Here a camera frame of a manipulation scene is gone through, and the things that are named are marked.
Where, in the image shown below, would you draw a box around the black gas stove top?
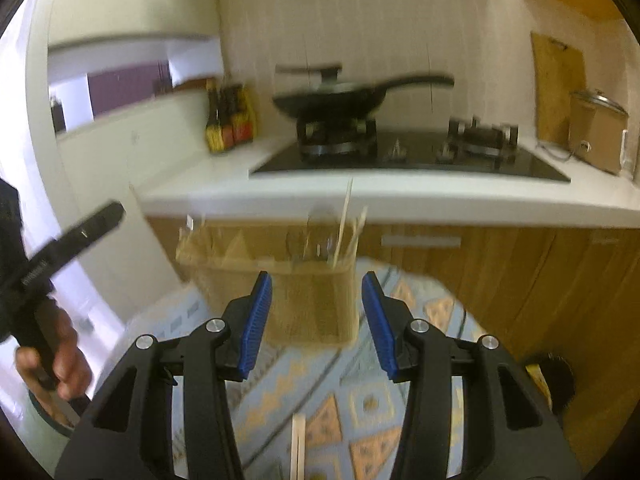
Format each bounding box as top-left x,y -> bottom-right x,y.
253,118 -> 570,183

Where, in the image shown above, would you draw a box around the blue patterned round tablecloth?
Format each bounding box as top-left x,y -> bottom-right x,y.
112,259 -> 486,479

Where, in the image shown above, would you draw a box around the wooden chopstick pair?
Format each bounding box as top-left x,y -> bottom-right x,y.
290,413 -> 306,480
331,179 -> 368,269

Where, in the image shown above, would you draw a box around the brown rice cooker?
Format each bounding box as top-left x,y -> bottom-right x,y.
568,90 -> 629,174

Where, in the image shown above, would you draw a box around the beige plastic utensil basket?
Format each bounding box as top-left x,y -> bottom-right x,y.
176,221 -> 359,347

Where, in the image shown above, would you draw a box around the sauce bottles on counter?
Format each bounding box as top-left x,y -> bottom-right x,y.
205,78 -> 257,154

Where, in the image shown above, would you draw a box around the person's left hand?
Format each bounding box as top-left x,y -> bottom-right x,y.
15,298 -> 92,428

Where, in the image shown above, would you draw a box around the wooden cutting board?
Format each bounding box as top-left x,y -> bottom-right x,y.
530,32 -> 587,148

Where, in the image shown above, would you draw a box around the black wok with handle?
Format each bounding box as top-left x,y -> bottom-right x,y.
272,64 -> 454,122

